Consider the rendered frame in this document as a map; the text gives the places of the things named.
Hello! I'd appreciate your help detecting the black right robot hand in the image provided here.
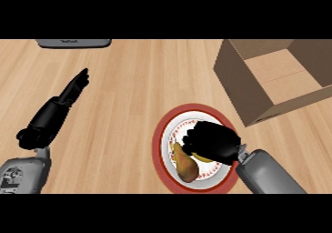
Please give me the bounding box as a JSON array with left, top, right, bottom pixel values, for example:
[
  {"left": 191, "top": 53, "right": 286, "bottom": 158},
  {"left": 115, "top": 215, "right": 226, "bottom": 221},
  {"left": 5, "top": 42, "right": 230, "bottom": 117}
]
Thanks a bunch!
[{"left": 182, "top": 120, "right": 242, "bottom": 167}]

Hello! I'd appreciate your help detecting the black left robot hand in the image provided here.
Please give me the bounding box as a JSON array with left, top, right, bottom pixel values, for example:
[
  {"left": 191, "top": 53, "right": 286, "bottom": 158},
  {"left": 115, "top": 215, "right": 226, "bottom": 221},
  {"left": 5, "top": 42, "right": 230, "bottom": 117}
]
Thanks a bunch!
[{"left": 15, "top": 67, "right": 90, "bottom": 151}]

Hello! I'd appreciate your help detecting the open cardboard box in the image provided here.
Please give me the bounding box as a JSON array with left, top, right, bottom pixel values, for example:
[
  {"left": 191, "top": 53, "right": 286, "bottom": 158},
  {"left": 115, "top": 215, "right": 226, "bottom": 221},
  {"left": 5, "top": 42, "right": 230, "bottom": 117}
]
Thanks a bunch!
[{"left": 213, "top": 39, "right": 332, "bottom": 127}]

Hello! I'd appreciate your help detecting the red-rimmed white plate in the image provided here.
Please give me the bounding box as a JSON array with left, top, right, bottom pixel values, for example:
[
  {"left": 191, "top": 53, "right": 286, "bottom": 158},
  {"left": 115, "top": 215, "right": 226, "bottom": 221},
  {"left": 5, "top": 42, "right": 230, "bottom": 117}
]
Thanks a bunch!
[{"left": 151, "top": 103, "right": 242, "bottom": 194}]

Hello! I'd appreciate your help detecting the brown-yellow pear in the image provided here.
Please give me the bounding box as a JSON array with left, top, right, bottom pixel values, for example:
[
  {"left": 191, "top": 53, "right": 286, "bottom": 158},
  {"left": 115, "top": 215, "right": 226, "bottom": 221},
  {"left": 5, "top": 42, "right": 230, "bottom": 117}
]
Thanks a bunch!
[{"left": 171, "top": 141, "right": 201, "bottom": 184}]

